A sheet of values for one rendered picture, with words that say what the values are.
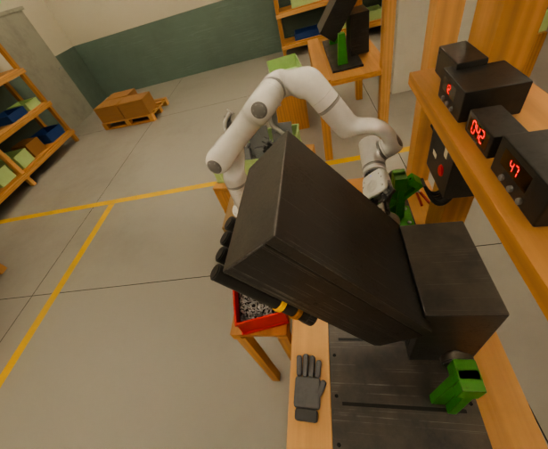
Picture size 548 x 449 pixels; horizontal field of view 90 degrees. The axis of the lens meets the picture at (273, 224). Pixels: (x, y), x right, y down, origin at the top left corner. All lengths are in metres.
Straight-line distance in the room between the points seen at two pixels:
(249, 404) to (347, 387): 1.10
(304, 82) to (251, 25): 6.84
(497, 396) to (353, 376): 0.41
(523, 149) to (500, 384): 0.77
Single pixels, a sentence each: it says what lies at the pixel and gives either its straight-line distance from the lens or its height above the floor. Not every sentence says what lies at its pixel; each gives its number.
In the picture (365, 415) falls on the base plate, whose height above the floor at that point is 0.90.
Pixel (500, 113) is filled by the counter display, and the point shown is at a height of 1.59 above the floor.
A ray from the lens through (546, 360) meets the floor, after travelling 2.30.
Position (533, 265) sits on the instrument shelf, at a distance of 0.56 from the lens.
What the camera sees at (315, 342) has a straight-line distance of 1.12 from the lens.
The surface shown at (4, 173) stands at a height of 0.40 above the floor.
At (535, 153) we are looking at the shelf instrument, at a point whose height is 1.62.
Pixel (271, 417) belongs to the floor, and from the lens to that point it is 2.03.
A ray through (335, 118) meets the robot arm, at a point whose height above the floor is 1.48.
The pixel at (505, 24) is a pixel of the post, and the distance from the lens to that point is 0.93.
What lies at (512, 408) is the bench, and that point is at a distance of 1.17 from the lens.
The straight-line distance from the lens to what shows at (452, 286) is 0.86.
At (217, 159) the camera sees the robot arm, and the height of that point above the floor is 1.35.
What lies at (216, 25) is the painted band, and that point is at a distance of 7.94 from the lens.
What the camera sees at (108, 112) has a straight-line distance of 6.78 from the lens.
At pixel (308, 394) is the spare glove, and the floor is 0.93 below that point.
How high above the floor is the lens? 1.95
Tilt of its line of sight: 45 degrees down
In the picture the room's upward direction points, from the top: 19 degrees counter-clockwise
